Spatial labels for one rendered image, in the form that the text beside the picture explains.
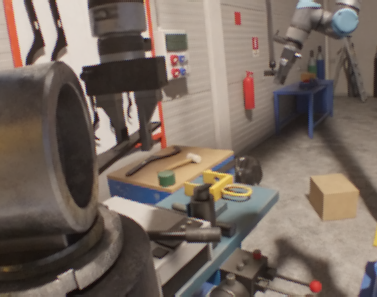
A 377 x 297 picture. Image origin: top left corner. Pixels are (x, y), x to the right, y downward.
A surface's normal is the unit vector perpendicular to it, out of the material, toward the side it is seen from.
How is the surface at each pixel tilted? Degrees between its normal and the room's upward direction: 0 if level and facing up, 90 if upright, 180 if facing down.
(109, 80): 90
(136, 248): 0
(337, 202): 90
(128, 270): 0
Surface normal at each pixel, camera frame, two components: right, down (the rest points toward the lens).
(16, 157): 0.08, 0.04
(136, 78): -0.22, 0.30
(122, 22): 0.36, 0.24
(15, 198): 0.13, 0.41
